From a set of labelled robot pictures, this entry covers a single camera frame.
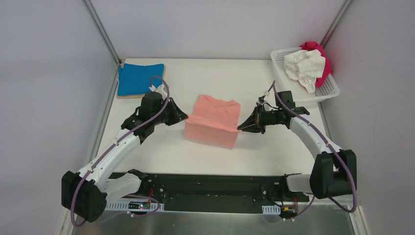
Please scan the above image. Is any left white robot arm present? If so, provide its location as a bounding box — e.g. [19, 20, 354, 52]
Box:
[61, 92, 188, 222]

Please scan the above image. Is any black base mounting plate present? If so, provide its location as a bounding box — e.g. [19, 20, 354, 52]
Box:
[136, 173, 309, 214]

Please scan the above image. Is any right electronics board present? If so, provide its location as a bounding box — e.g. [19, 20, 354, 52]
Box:
[279, 202, 298, 219]

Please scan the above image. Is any magenta red t shirt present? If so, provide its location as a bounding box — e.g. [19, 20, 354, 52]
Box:
[300, 41, 333, 88]

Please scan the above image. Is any crumpled white t shirt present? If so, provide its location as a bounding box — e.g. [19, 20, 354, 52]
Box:
[283, 49, 326, 94]

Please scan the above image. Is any salmon pink t shirt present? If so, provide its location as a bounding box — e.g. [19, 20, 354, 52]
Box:
[184, 95, 241, 149]

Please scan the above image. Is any aluminium frame rail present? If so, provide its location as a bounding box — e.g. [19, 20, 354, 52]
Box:
[82, 0, 122, 66]

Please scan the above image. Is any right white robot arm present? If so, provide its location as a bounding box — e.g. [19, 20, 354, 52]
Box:
[237, 91, 357, 199]

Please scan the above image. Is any electronics board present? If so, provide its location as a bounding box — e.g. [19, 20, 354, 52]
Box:
[128, 201, 151, 210]
[279, 202, 298, 219]

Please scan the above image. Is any folded blue t shirt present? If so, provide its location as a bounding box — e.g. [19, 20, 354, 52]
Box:
[117, 63, 165, 96]

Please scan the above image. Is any left electronics board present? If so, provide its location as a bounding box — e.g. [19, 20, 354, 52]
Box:
[128, 201, 151, 210]

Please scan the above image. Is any white plastic basket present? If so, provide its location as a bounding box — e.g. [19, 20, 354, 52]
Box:
[270, 47, 340, 102]

